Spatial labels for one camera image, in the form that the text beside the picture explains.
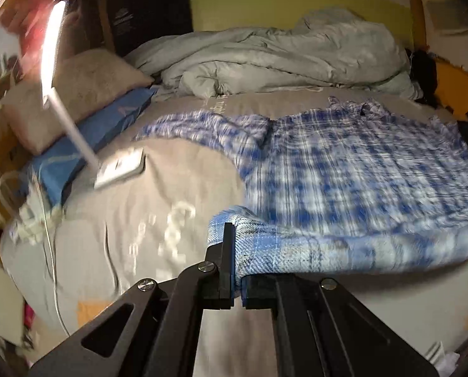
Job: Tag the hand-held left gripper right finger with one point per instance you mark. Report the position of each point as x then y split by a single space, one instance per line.
263 291

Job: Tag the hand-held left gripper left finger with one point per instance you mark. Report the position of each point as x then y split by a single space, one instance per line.
225 271

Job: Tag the blue white plaid shirt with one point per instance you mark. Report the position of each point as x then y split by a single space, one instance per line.
336 172

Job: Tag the white desk lamp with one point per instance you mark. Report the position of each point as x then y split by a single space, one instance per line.
120 165

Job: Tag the blue pillow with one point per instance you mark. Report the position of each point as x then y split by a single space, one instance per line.
112 119

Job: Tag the white power strip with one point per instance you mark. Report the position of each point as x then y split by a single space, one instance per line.
33 220

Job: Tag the light grey duvet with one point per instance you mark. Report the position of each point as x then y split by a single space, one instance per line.
257 59

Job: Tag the beige pillow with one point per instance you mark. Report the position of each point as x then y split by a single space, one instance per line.
81 86

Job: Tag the black furry item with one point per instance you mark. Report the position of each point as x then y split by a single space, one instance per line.
422 74

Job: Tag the black board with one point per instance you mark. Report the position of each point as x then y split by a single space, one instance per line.
151 11

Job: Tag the wooden post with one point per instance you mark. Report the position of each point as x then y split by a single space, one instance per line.
416 11

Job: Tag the beige wall panel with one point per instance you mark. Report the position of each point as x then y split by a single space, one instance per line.
451 15

